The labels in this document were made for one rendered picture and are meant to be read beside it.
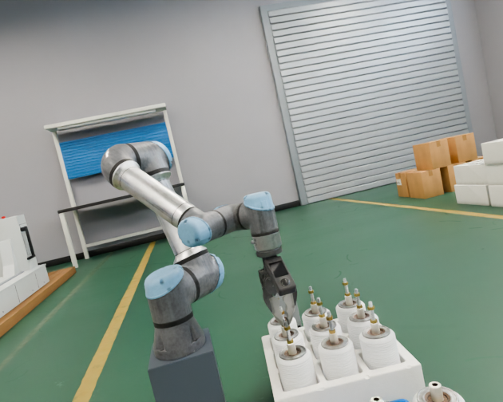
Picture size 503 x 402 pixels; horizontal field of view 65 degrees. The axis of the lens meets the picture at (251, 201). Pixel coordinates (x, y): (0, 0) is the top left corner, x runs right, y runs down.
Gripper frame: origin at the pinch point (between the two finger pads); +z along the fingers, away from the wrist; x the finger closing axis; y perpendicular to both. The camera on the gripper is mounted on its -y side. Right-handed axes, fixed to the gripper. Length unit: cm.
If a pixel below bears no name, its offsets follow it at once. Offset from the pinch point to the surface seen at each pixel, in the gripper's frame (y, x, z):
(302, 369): -4.1, -0.9, 12.0
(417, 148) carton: 318, -250, -21
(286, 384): -1.9, 3.9, 15.7
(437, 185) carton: 297, -252, 23
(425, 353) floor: 22, -50, 34
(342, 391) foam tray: -8.2, -9.1, 18.4
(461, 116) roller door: 493, -451, -47
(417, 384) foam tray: -10.4, -28.5, 21.6
